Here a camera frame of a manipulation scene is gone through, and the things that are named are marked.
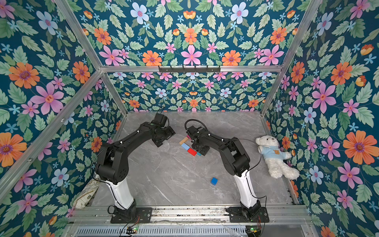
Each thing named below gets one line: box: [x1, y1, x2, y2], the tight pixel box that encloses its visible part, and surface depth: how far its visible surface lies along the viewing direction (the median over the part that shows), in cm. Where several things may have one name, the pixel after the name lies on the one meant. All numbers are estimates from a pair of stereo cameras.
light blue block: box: [181, 142, 190, 151], surface depth 100 cm
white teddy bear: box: [255, 135, 300, 181], surface depth 88 cm
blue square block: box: [210, 177, 219, 186], surface depth 87 cm
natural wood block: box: [178, 136, 189, 146], surface depth 104 cm
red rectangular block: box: [187, 148, 197, 157], surface depth 98 cm
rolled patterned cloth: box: [72, 178, 100, 209], surface depth 80 cm
